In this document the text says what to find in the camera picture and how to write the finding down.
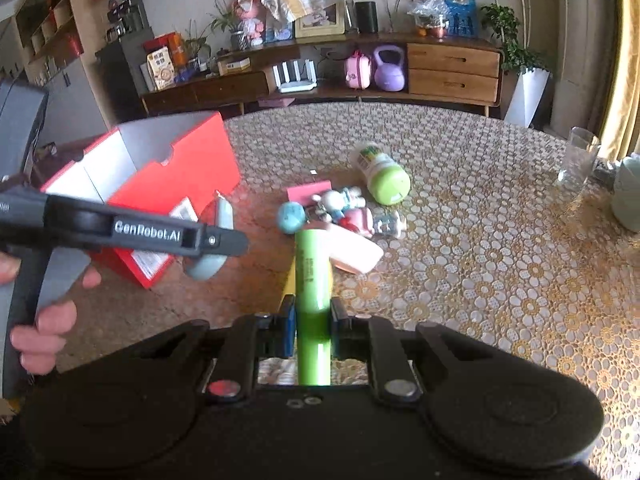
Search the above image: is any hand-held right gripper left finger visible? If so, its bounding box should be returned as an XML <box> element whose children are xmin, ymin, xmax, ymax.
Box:
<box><xmin>135</xmin><ymin>294</ymin><xmax>297</xmax><ymax>406</ymax></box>

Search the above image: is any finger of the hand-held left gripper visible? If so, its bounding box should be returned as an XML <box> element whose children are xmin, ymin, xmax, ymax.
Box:
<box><xmin>182</xmin><ymin>226</ymin><xmax>249</xmax><ymax>258</ymax></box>

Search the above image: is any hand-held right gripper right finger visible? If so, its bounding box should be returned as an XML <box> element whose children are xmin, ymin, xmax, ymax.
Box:
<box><xmin>330</xmin><ymin>296</ymin><xmax>501</xmax><ymax>407</ymax></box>

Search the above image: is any light blue grey item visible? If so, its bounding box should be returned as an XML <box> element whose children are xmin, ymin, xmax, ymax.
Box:
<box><xmin>186</xmin><ymin>191</ymin><xmax>236</xmax><ymax>282</ymax></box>

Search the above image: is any yellow packet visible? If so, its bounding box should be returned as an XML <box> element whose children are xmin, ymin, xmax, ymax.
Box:
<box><xmin>281</xmin><ymin>255</ymin><xmax>299</xmax><ymax>301</ymax></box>

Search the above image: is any green tube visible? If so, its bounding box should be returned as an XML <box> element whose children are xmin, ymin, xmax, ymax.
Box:
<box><xmin>293</xmin><ymin>227</ymin><xmax>334</xmax><ymax>387</ymax></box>

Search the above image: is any pink heart-shaped toy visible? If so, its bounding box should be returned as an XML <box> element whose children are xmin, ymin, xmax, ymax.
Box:
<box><xmin>320</xmin><ymin>224</ymin><xmax>385</xmax><ymax>275</ymax></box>

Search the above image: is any red cardboard box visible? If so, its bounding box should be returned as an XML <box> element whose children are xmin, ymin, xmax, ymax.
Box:
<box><xmin>40</xmin><ymin>111</ymin><xmax>242</xmax><ymax>290</ymax></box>

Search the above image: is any person's left hand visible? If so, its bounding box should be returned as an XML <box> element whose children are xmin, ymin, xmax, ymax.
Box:
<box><xmin>0</xmin><ymin>252</ymin><xmax>102</xmax><ymax>377</ymax></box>

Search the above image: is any teal ball toy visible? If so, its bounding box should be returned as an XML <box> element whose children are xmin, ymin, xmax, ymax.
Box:
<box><xmin>277</xmin><ymin>201</ymin><xmax>307</xmax><ymax>234</ymax></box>

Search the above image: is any pink card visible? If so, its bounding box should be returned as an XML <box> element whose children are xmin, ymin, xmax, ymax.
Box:
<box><xmin>286</xmin><ymin>180</ymin><xmax>333</xmax><ymax>206</ymax></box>

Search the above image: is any small clear item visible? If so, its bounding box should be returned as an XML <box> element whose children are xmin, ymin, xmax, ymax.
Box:
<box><xmin>372</xmin><ymin>212</ymin><xmax>406</xmax><ymax>238</ymax></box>

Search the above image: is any white toy figure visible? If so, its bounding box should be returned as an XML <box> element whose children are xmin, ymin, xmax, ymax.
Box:
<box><xmin>317</xmin><ymin>186</ymin><xmax>366</xmax><ymax>221</ymax></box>

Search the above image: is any green orange snack can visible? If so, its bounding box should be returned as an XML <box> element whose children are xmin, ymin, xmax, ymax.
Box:
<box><xmin>354</xmin><ymin>142</ymin><xmax>412</xmax><ymax>207</ymax></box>

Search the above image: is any black cabinet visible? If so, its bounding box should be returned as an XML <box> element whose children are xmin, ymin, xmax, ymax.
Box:
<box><xmin>95</xmin><ymin>0</ymin><xmax>156</xmax><ymax>131</ymax></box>

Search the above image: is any cereal box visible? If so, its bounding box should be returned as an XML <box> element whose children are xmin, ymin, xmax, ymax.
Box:
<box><xmin>146</xmin><ymin>47</ymin><xmax>178</xmax><ymax>92</ymax></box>

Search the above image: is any white router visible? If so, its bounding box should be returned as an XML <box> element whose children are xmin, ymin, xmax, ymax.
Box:
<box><xmin>272</xmin><ymin>60</ymin><xmax>318</xmax><ymax>93</ymax></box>

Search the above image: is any orange box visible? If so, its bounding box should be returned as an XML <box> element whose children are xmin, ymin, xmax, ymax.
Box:
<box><xmin>167</xmin><ymin>32</ymin><xmax>188</xmax><ymax>68</ymax></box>

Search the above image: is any small potted plant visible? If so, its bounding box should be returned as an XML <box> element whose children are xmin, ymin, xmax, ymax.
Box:
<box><xmin>182</xmin><ymin>20</ymin><xmax>213</xmax><ymax>71</ymax></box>

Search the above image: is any pink toy backpack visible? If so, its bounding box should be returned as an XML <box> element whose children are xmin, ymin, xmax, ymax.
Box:
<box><xmin>344</xmin><ymin>50</ymin><xmax>373</xmax><ymax>90</ymax></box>

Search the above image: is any leafy potted plant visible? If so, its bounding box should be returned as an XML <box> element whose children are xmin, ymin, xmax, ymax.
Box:
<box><xmin>210</xmin><ymin>0</ymin><xmax>246</xmax><ymax>51</ymax></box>

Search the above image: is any pink haired doll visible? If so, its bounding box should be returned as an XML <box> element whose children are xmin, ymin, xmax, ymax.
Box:
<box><xmin>232</xmin><ymin>0</ymin><xmax>266</xmax><ymax>48</ymax></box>

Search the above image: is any purple kettlebell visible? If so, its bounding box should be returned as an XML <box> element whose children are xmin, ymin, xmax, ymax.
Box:
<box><xmin>372</xmin><ymin>45</ymin><xmax>407</xmax><ymax>92</ymax></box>

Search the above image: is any black speaker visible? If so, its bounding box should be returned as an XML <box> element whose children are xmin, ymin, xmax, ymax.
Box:
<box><xmin>355</xmin><ymin>1</ymin><xmax>378</xmax><ymax>35</ymax></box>

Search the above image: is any wooden media cabinet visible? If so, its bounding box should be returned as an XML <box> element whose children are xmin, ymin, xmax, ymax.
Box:
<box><xmin>140</xmin><ymin>32</ymin><xmax>506</xmax><ymax>118</ymax></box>

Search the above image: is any glass cup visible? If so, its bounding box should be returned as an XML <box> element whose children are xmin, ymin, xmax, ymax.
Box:
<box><xmin>556</xmin><ymin>126</ymin><xmax>601</xmax><ymax>191</ymax></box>

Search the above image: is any white planter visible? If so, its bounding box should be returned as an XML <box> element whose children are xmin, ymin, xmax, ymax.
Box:
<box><xmin>504</xmin><ymin>67</ymin><xmax>551</xmax><ymax>128</ymax></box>

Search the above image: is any plastic bag of fruit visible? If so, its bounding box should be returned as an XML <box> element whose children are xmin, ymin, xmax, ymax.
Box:
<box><xmin>407</xmin><ymin>0</ymin><xmax>451</xmax><ymax>40</ymax></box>

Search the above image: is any blue bag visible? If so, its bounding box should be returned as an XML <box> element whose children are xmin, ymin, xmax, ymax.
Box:
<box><xmin>442</xmin><ymin>0</ymin><xmax>476</xmax><ymax>37</ymax></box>

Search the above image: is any tall green tree plant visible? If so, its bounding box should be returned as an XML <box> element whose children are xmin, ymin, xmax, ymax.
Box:
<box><xmin>460</xmin><ymin>0</ymin><xmax>556</xmax><ymax>76</ymax></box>

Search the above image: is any white standing air conditioner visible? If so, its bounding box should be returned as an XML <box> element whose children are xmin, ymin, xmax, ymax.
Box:
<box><xmin>550</xmin><ymin>0</ymin><xmax>621</xmax><ymax>136</ymax></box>

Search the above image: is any gold curtain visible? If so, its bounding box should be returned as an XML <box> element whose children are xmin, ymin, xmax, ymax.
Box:
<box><xmin>600</xmin><ymin>0</ymin><xmax>640</xmax><ymax>161</ymax></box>

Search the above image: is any wall shelf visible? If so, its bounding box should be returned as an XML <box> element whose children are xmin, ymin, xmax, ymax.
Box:
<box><xmin>0</xmin><ymin>0</ymin><xmax>86</xmax><ymax>86</ymax></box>

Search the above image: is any picture frame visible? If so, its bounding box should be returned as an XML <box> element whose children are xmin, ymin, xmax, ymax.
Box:
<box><xmin>294</xmin><ymin>2</ymin><xmax>347</xmax><ymax>38</ymax></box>

